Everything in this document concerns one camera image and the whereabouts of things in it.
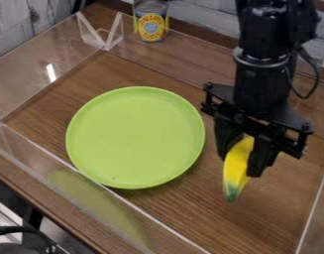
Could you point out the yellow labelled tin can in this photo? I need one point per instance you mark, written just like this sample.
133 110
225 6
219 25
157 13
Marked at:
151 19

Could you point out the yellow toy banana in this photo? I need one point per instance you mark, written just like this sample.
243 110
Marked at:
235 177

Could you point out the clear acrylic enclosure walls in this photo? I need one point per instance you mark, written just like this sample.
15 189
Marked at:
85 57

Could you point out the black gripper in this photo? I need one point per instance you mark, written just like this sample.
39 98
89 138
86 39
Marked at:
253 108

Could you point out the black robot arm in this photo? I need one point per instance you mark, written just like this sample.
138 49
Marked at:
275 28

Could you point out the green round plate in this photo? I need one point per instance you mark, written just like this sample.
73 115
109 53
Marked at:
135 137

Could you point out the black metal table bracket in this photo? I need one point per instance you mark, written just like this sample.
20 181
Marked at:
35 239

